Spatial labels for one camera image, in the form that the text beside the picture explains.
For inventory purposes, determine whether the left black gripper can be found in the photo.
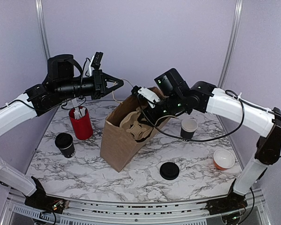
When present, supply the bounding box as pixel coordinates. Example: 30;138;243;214
56;68;124;99

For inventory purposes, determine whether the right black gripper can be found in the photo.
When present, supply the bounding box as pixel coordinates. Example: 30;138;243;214
137;93;185;128

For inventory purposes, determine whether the cardboard cup carrier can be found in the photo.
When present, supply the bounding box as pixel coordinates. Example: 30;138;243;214
119;108;153;142

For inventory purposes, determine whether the brown paper bag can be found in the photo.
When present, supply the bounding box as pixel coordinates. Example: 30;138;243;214
100;95;158;172

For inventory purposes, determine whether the black plastic cup lid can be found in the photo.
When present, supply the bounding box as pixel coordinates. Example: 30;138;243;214
55;133;73;149

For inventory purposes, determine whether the black paper coffee cup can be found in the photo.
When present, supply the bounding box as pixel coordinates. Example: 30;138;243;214
55;133;75;158

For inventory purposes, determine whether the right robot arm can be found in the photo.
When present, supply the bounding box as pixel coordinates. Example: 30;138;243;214
136;68;281;215

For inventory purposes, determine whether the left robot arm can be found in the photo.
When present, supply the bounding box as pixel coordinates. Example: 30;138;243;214
0;52;124;214

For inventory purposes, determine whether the white sachet in holder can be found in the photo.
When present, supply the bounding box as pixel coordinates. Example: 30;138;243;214
79;107;86;117

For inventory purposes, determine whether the red cylindrical holder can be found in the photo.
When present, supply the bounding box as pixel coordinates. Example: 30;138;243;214
69;106;93;140

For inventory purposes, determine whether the orange white bowl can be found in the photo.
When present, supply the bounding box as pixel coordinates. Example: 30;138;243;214
213;149;235;171

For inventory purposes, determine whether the left aluminium frame post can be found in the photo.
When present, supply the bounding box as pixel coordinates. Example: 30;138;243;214
35;0;51;63

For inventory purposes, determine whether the aluminium frame post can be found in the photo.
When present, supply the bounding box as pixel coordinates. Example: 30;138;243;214
217;0;243;89
35;0;51;63

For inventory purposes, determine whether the right aluminium frame post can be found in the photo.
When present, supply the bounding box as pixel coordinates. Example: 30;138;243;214
217;0;243;89

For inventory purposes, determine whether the front aluminium rail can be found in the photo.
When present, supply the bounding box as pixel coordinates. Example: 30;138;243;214
0;189;272;225

